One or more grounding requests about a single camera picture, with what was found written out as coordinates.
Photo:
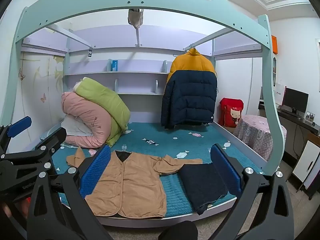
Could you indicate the black hanging tag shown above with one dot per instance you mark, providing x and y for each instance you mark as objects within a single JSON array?
[{"x": 90, "y": 54}]

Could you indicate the grey hanging bag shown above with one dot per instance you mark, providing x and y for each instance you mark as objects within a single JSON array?
[{"x": 135, "y": 17}]

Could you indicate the pink quilt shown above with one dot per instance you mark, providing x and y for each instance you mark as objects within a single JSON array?
[{"x": 85, "y": 115}]

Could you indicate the tan coat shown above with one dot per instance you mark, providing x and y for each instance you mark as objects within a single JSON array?
[{"x": 130, "y": 180}]

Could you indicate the orange box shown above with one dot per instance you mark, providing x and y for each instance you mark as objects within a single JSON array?
[{"x": 275, "y": 45}]

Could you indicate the pink checked tablecloth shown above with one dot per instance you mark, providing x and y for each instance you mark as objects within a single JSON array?
[{"x": 252, "y": 135}]

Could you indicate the light teal bunk bed frame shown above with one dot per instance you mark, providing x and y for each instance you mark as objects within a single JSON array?
[{"x": 100, "y": 7}]

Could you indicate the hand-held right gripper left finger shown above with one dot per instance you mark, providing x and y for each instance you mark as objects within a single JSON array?
[{"x": 96, "y": 170}]

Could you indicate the red cartoon bag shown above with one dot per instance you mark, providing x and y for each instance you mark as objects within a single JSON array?
[{"x": 230, "y": 105}]

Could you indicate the white shopping bag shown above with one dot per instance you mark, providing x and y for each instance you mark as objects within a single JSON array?
[{"x": 278, "y": 92}]

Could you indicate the yellow and navy puffer jacket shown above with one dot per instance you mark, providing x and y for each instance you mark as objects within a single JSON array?
[{"x": 190, "y": 92}]

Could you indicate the black computer monitor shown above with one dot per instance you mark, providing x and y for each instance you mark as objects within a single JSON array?
[{"x": 295, "y": 100}]

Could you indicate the person's left hand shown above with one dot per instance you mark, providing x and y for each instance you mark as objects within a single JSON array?
[{"x": 5, "y": 210}]

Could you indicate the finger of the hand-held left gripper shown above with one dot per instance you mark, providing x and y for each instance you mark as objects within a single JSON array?
[
  {"x": 20, "y": 126},
  {"x": 56, "y": 138}
]

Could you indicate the person's dark trouser leg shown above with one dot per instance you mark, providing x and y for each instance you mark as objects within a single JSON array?
[{"x": 178, "y": 232}]

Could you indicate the teal quilted bed sheet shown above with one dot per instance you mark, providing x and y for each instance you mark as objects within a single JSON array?
[{"x": 162, "y": 132}]

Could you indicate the floral print wardrobe doors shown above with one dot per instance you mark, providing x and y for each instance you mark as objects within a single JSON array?
[{"x": 37, "y": 92}]

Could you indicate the lavender headboard shelf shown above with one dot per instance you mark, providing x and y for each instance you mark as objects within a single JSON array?
[{"x": 140, "y": 85}]

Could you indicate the small photo frame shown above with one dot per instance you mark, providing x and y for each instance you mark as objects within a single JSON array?
[{"x": 310, "y": 116}]

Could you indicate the blue box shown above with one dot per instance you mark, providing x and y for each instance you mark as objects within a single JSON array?
[{"x": 115, "y": 65}]

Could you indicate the dark desk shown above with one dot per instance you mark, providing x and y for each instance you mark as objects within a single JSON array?
[{"x": 300, "y": 122}]

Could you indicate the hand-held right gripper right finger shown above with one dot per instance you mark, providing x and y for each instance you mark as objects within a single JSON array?
[{"x": 225, "y": 170}]

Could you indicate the white cabinet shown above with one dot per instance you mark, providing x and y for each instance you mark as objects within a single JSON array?
[{"x": 306, "y": 160}]

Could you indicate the light blue pillow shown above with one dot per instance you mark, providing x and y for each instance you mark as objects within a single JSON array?
[{"x": 51, "y": 133}]

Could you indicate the green quilt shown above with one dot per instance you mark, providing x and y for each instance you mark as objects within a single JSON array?
[{"x": 105, "y": 100}]

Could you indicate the dark blue garment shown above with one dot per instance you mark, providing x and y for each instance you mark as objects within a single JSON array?
[{"x": 200, "y": 187}]

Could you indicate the white wardrobe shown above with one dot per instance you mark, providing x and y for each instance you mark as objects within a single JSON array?
[{"x": 237, "y": 80}]

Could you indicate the white pillow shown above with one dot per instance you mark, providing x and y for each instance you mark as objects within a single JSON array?
[{"x": 75, "y": 127}]

